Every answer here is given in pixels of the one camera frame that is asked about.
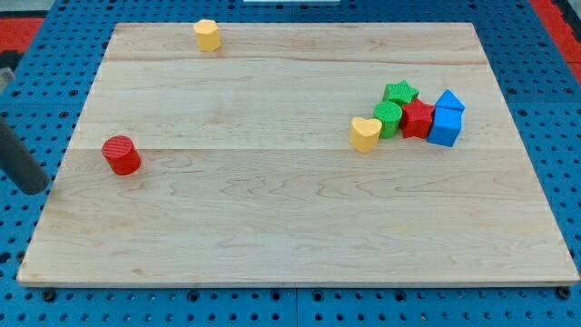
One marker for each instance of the red star block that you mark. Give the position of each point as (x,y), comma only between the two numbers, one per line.
(417,119)

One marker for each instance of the yellow heart block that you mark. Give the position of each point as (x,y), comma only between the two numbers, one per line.
(364,133)

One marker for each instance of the green star block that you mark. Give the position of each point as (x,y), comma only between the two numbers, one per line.
(400,93)

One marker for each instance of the blue triangle block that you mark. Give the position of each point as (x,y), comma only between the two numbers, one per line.
(449,100)

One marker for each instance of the red cylinder block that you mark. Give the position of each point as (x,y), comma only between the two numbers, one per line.
(121,155)

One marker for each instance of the yellow hexagon block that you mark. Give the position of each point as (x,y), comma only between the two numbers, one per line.
(207,35)

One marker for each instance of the green cylinder block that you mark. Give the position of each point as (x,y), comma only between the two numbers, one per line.
(390,115)

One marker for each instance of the light wooden board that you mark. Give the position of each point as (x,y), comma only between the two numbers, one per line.
(248,177)

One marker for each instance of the blue cube block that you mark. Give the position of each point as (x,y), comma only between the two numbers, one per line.
(446,127)

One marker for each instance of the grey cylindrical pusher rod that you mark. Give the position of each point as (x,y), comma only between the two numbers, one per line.
(19,165)

